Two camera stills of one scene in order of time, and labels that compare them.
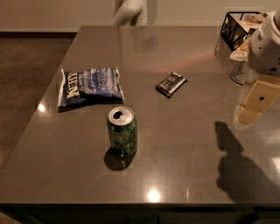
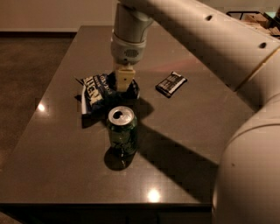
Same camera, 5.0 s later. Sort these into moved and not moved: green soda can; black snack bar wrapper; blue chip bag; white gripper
Moved: blue chip bag; white gripper
Not moved: black snack bar wrapper; green soda can
